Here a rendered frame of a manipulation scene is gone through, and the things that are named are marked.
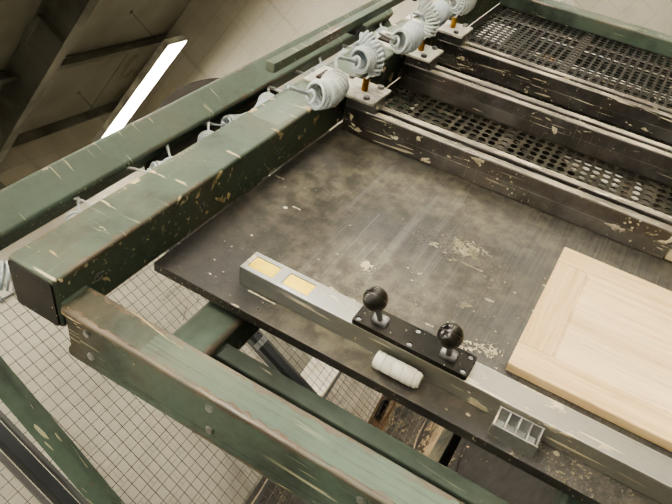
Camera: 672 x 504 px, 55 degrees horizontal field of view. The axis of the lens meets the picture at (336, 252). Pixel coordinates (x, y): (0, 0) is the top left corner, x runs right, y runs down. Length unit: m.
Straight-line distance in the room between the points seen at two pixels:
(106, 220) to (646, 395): 0.92
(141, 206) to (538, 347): 0.71
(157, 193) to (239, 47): 6.37
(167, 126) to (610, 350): 1.29
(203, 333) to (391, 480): 0.42
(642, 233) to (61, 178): 1.32
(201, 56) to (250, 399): 7.01
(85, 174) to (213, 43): 6.03
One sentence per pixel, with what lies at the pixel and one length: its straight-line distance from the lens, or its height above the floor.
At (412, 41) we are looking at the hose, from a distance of 1.68.
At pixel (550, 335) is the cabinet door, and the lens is 1.17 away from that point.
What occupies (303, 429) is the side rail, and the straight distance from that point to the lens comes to 0.89.
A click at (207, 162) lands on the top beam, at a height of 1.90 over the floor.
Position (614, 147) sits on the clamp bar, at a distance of 1.76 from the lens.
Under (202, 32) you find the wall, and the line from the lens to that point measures 7.73.
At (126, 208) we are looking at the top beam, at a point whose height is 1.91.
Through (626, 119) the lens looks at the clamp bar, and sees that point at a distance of 1.98.
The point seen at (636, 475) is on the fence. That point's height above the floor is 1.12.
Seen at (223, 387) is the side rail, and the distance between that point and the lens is 0.92.
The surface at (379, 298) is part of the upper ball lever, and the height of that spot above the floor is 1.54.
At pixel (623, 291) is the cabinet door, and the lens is 1.34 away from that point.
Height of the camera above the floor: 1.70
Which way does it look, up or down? 4 degrees down
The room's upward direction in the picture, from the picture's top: 41 degrees counter-clockwise
